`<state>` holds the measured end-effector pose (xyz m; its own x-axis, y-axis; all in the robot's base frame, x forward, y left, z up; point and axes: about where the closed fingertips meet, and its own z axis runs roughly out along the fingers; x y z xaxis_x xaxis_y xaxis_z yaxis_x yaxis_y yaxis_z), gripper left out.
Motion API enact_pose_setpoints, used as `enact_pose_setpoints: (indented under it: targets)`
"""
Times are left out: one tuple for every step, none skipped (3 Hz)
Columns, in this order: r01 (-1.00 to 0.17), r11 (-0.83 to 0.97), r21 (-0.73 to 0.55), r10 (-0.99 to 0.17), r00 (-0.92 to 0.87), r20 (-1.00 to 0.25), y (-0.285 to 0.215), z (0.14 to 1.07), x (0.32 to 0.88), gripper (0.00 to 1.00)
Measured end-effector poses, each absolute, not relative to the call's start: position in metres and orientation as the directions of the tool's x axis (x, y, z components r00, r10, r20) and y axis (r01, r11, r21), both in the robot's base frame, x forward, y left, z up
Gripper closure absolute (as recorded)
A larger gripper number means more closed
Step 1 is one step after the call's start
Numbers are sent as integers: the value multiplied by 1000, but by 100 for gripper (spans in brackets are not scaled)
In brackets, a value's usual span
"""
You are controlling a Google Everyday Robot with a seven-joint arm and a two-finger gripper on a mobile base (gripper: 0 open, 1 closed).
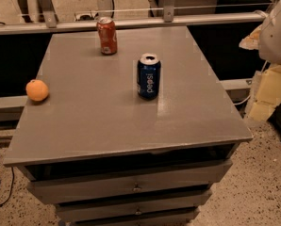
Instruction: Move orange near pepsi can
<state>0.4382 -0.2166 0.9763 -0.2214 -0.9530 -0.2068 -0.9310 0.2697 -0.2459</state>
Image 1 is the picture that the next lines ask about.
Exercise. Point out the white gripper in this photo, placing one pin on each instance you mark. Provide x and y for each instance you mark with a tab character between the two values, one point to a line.
276	37

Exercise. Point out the grey drawer cabinet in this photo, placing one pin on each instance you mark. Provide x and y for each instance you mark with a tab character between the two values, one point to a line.
104	156

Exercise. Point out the orange fruit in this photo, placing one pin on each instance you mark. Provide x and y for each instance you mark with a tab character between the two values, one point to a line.
36	90

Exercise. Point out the blue pepsi can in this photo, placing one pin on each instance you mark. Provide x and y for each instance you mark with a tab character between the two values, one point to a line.
148	76

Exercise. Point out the grey metal rail frame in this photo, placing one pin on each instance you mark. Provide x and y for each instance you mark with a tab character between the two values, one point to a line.
57	16

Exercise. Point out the orange soda can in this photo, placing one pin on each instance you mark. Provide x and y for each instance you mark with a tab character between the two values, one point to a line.
107	34

